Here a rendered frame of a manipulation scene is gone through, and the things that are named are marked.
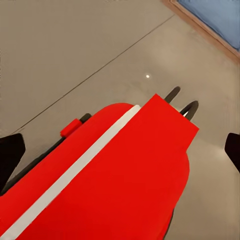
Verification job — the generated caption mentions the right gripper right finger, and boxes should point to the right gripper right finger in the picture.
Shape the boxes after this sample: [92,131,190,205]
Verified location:
[224,133,240,172]

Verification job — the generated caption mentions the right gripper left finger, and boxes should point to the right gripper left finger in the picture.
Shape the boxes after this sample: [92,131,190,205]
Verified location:
[0,133,26,193]

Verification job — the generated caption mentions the radio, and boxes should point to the radio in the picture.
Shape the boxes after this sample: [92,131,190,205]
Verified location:
[0,86,200,240]

